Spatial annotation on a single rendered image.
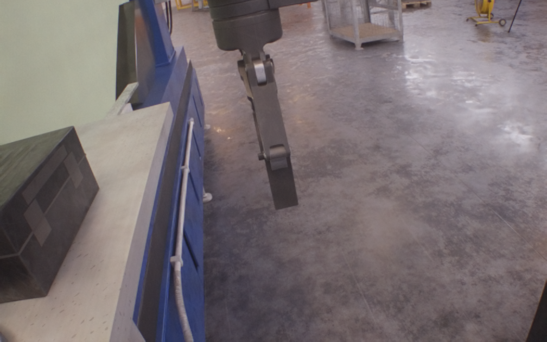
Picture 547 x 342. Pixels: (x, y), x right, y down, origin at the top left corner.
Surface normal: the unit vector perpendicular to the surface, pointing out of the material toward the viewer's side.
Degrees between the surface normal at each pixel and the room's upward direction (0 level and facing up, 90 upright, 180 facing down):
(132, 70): 37
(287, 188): 90
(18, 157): 0
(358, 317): 0
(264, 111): 63
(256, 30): 90
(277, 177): 90
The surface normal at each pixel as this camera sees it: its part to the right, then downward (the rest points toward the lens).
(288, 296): -0.17, -0.86
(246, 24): 0.09, 0.47
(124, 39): -0.04, -0.42
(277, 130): 0.05, 0.02
